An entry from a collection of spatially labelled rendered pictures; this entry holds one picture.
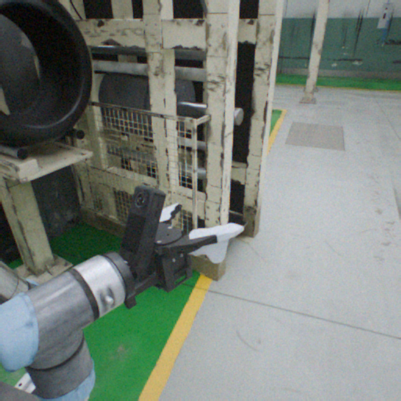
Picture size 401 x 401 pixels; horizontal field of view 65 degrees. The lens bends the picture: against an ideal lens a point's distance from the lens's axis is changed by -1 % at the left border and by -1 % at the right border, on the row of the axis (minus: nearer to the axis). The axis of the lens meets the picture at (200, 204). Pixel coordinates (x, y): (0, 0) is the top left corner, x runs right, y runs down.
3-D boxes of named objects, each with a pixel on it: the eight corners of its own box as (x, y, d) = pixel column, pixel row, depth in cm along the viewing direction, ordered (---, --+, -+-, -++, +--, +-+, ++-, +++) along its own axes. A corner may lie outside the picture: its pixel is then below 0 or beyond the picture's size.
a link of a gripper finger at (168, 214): (169, 226, 63) (157, 253, 55) (165, 200, 61) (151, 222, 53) (185, 226, 63) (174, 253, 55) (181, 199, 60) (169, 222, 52)
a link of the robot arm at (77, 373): (73, 341, 53) (58, 294, 48) (108, 388, 46) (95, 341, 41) (24, 373, 48) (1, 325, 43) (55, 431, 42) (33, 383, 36)
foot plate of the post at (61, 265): (9, 274, 195) (7, 269, 193) (47, 251, 214) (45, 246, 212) (35, 291, 182) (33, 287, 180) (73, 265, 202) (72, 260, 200)
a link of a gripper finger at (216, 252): (243, 251, 53) (189, 261, 52) (242, 220, 51) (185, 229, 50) (249, 261, 50) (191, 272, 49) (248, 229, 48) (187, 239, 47)
